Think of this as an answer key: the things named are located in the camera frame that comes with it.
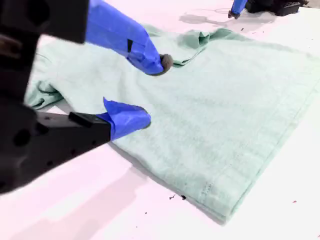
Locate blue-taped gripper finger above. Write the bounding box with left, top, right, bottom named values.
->
left=233, top=0, right=249, bottom=20
left=42, top=0, right=174, bottom=76
left=227, top=0, right=240, bottom=19
left=37, top=96, right=153, bottom=174

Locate pale green T-shirt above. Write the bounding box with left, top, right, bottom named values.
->
left=23, top=23, right=320, bottom=225

